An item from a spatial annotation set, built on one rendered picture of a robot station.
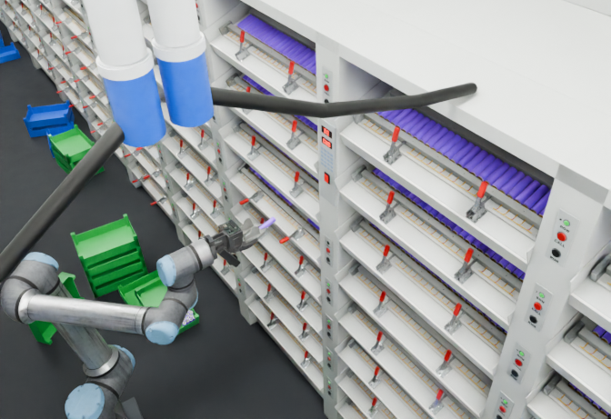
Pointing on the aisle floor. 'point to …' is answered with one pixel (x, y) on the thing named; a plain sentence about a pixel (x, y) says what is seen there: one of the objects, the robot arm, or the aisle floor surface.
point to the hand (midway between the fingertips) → (261, 229)
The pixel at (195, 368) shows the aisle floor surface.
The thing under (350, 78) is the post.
